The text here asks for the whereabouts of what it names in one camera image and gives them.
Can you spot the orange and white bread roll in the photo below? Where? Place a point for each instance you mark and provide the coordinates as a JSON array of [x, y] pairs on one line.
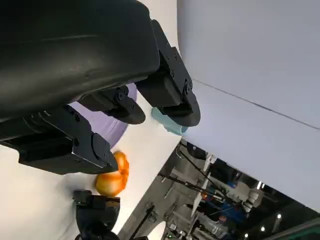
[[112, 182]]

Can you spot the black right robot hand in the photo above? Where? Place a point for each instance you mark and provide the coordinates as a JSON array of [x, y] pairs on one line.
[[97, 215]]

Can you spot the white rounded workshop object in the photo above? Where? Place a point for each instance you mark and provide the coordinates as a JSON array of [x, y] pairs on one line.
[[157, 232]]

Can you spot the grey partition panel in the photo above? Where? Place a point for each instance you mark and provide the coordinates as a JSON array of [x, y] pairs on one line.
[[250, 140], [250, 50]]

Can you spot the lilac plate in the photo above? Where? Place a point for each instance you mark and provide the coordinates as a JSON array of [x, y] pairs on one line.
[[110, 130]]

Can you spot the blue workshop machine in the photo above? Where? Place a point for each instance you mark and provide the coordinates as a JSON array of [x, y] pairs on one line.
[[230, 212]]

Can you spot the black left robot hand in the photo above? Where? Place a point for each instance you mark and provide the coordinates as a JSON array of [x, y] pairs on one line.
[[75, 55]]

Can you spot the pale green mug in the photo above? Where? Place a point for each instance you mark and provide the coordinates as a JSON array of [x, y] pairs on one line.
[[172, 128]]

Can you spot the black workshop stand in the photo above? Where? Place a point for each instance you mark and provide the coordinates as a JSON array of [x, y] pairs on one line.
[[147, 216]]

